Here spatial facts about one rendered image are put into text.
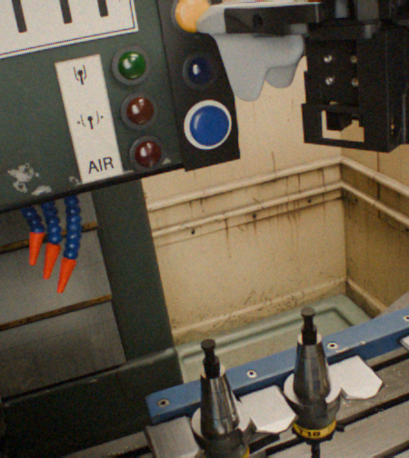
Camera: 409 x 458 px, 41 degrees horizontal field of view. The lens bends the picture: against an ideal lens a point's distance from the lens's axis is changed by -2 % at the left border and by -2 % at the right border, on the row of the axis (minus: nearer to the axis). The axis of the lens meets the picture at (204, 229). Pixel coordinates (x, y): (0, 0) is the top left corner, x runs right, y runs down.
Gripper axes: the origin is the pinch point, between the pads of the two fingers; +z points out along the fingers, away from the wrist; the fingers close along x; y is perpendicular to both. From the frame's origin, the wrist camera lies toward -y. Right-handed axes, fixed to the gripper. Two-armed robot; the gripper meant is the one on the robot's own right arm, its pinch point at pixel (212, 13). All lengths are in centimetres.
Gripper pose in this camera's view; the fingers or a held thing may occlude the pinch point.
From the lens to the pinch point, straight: 39.1
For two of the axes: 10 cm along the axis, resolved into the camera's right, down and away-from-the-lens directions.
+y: 1.4, 9.0, 4.2
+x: 6.6, -4.0, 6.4
